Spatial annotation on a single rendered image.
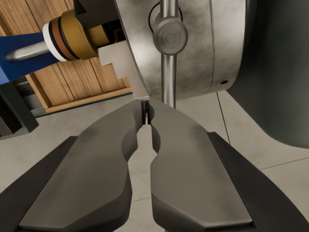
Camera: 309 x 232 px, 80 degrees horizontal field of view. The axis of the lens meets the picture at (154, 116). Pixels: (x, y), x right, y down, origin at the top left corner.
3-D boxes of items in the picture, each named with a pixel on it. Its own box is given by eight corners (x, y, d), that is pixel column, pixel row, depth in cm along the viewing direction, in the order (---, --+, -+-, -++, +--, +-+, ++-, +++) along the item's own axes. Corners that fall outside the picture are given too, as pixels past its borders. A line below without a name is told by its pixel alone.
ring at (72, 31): (88, -7, 27) (33, 12, 28) (111, 57, 31) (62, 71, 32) (105, 0, 35) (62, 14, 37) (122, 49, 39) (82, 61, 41)
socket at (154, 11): (148, 1, 20) (148, 2, 18) (179, 0, 20) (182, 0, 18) (150, 34, 22) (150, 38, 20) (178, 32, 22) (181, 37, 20)
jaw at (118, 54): (156, 30, 31) (173, 98, 34) (157, 33, 35) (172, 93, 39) (94, 48, 32) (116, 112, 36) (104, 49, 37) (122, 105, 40)
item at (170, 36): (154, 6, 21) (152, 19, 11) (174, 6, 20) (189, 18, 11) (155, 28, 22) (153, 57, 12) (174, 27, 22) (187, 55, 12)
